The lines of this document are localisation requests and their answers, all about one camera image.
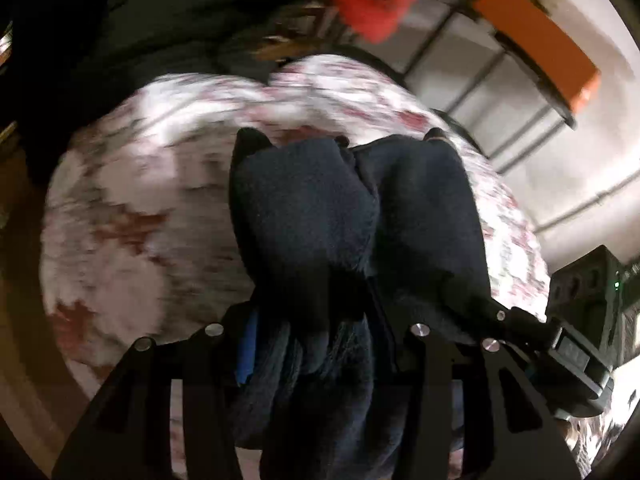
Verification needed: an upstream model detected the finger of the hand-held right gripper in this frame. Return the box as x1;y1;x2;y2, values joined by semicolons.
441;275;556;349

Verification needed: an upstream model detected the floral bed sheet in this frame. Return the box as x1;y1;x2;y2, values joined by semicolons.
40;55;640;480

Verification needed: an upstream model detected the dark cloth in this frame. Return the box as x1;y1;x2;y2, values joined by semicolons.
0;0;351;186

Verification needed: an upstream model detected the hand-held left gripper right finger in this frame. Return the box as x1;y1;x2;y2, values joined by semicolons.
395;323;586;480

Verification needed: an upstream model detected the navy jacket with gold trim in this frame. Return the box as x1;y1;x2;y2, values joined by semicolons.
227;127;493;480

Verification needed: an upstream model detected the orange flat box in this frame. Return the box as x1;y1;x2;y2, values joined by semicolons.
472;0;601;116

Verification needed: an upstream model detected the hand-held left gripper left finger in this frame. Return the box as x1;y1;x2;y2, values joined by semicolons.
52;304;262;480

